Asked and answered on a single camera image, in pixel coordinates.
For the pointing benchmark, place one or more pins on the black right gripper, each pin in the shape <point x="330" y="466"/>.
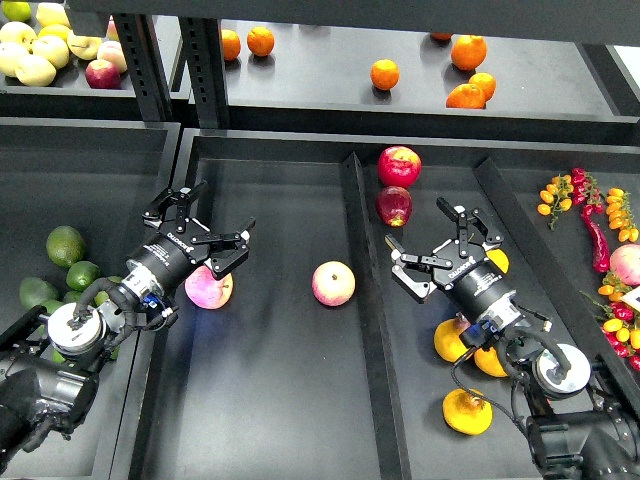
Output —
<point x="464" y="273"/>

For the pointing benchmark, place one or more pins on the red apple on shelf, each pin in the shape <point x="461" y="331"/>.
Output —
<point x="102" y="74"/>

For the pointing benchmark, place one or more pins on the orange partly hidden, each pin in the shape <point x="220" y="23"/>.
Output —
<point x="441" y="36"/>

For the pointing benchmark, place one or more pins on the mixed cherry tomato bunch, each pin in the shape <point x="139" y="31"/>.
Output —
<point x="619" y="322"/>

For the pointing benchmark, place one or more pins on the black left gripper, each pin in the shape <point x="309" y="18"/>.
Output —
<point x="179" y="245"/>

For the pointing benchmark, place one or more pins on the pink apple right edge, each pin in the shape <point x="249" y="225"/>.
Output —
<point x="624" y="263"/>

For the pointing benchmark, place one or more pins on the orange cherry tomato bunch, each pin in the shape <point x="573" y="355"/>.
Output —
<point x="555" y="199"/>

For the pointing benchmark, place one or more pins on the bright red apple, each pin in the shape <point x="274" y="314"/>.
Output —
<point x="399" y="166"/>

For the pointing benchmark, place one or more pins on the orange shelf front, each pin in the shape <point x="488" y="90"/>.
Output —
<point x="466" y="96"/>

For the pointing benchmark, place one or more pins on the dark red apple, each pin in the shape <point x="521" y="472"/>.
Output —
<point x="394" y="206"/>

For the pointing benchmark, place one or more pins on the yellow pear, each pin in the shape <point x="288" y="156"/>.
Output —
<point x="447" y="341"/>
<point x="499" y="258"/>
<point x="466" y="412"/>
<point x="487" y="361"/>

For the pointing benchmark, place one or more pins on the red chili pepper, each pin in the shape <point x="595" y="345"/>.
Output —
<point x="600" y="247"/>

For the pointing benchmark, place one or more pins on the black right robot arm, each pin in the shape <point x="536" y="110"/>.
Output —
<point x="576" y="427"/>

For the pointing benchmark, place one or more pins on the green avocado lower right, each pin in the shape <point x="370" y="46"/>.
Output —
<point x="100" y="298"/>

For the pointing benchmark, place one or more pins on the green avocado top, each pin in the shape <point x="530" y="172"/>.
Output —
<point x="65" y="246"/>

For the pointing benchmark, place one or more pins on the black shelf post left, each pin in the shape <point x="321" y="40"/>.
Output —
<point x="137" y="37"/>

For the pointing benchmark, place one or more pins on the small orange on shelf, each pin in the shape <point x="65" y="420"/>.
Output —
<point x="486" y="82"/>

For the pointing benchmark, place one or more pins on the black shelf post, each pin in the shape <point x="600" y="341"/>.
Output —
<point x="137" y="37"/>
<point x="202" y="46"/>

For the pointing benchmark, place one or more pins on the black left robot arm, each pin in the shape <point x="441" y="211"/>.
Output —
<point x="50" y="362"/>

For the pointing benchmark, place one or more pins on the pink apple centre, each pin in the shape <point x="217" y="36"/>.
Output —
<point x="333" y="283"/>

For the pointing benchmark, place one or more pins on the pink apple left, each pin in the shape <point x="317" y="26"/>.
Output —
<point x="207" y="292"/>

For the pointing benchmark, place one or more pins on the pink apple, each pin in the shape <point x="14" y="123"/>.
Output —
<point x="333" y="283"/>
<point x="207" y="292"/>

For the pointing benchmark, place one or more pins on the orange on shelf left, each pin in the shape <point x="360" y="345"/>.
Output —
<point x="231" y="45"/>

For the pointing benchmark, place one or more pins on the yellow cherry tomato bunch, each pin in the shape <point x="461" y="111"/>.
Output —
<point x="620" y="216"/>

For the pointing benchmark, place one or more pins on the pale yellow apple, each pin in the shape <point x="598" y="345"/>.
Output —
<point x="34" y="70"/>

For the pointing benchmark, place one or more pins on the red cherry tomato bunch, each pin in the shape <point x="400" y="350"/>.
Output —
<point x="586" y="192"/>

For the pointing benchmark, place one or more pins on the yellow pear top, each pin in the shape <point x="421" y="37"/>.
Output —
<point x="499" y="258"/>

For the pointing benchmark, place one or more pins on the dark green avocado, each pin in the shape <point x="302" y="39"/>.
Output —
<point x="35" y="291"/>
<point x="51" y="305"/>

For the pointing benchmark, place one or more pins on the orange shelf centre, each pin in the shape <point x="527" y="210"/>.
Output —
<point x="384" y="74"/>

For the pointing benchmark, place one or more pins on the green avocado middle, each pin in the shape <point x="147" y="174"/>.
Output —
<point x="71" y="296"/>

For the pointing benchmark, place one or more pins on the large orange on shelf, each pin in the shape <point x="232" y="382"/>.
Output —
<point x="469" y="52"/>

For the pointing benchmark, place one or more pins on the orange shelf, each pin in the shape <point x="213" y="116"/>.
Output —
<point x="466" y="96"/>
<point x="384" y="74"/>

